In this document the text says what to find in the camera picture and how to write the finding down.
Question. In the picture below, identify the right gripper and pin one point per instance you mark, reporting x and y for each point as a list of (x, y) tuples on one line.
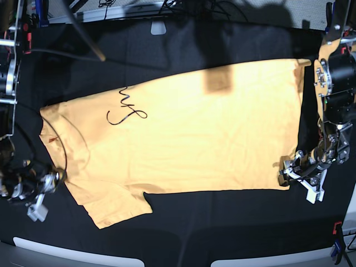
[(25, 185)]

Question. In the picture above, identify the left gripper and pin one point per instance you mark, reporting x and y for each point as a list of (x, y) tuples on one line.
[(309, 170)]

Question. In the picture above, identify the yellow t-shirt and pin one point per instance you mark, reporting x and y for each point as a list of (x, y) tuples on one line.
[(225, 128)]

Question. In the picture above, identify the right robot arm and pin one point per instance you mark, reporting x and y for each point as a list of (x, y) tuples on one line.
[(12, 20)]

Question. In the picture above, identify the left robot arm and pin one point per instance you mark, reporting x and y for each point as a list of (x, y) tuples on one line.
[(334, 83)]

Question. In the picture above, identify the red black bar clamp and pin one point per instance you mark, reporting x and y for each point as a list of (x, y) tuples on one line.
[(339, 244)]

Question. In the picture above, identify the red clamp upper left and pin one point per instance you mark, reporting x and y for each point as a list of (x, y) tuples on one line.
[(27, 38)]

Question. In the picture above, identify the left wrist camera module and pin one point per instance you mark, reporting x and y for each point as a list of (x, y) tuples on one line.
[(314, 193)]

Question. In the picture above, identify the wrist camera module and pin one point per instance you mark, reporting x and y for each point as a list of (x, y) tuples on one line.
[(37, 211), (314, 193)]

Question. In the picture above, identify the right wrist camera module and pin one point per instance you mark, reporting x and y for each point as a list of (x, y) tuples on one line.
[(37, 211)]

